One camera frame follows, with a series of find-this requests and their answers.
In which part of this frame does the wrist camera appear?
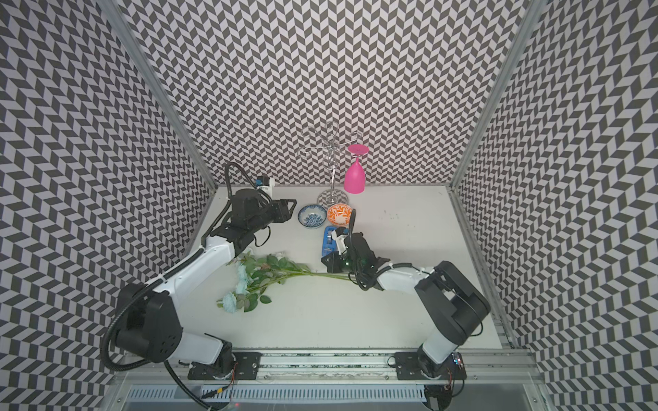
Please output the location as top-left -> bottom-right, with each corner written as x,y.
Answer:
332,227 -> 349,241
255,175 -> 276,198

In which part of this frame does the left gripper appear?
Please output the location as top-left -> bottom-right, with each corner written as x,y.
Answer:
248,199 -> 297,234

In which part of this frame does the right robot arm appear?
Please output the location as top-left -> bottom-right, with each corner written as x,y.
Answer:
321,228 -> 491,379

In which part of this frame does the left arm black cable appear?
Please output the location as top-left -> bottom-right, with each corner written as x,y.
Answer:
98,161 -> 268,411

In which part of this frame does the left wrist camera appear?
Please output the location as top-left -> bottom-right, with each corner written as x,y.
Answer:
255,175 -> 276,198

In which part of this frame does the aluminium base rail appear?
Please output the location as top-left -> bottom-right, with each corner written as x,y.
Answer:
121,349 -> 553,410

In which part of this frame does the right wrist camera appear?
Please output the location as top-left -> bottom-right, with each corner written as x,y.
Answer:
332,227 -> 349,241

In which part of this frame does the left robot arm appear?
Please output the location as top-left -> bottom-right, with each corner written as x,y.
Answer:
100,188 -> 297,375

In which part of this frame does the blue patterned bowl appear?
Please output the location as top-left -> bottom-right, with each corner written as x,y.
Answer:
297,204 -> 327,229

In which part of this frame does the chrome glass holder stand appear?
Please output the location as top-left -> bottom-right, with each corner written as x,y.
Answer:
302,122 -> 362,210

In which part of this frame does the orange patterned bowl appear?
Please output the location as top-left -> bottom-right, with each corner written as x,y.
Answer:
327,203 -> 353,227

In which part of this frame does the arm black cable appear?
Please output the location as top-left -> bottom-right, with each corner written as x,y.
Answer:
346,207 -> 381,292
98,161 -> 268,411

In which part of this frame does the pink plastic wine glass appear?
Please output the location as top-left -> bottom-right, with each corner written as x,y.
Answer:
344,144 -> 369,195

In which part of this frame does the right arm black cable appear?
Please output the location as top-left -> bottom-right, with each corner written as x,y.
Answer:
346,207 -> 381,292

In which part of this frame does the blue tape dispenser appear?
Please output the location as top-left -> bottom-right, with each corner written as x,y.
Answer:
321,226 -> 338,257

